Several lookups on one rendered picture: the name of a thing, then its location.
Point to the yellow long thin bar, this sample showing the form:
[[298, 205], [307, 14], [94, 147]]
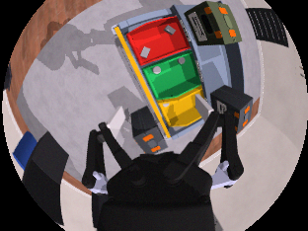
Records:
[[141, 79]]

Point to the green bin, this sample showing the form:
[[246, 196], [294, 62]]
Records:
[[174, 79]]

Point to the yellow open bin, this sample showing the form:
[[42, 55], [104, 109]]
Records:
[[181, 111]]

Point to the red open bin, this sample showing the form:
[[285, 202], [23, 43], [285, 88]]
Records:
[[152, 35]]

